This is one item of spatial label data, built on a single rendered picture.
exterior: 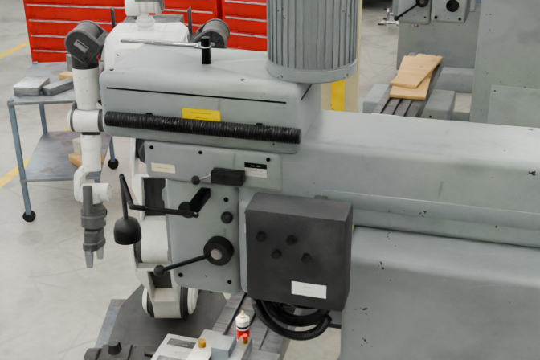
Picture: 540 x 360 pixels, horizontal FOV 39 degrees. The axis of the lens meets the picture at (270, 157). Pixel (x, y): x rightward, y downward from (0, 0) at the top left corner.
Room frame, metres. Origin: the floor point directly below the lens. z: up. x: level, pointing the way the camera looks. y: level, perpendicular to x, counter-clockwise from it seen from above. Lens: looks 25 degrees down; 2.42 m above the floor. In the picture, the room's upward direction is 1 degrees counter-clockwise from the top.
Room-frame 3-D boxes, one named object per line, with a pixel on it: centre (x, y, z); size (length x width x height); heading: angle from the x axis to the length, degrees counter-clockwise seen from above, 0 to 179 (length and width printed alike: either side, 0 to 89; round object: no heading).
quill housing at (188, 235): (1.70, 0.14, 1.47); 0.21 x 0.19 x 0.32; 164
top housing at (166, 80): (1.70, 0.13, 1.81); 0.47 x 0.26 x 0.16; 74
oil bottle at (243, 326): (1.91, 0.09, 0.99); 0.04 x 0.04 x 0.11
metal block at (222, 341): (1.73, 0.14, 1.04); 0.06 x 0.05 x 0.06; 163
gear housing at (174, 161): (1.69, 0.10, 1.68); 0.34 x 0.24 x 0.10; 74
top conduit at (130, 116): (1.55, 0.15, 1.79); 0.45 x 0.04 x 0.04; 74
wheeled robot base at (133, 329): (2.50, 0.40, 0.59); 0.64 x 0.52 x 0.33; 179
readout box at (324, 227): (1.30, -0.05, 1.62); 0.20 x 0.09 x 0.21; 74
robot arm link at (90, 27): (2.51, 0.62, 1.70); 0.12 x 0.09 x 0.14; 179
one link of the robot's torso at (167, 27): (2.53, 0.40, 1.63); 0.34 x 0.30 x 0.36; 89
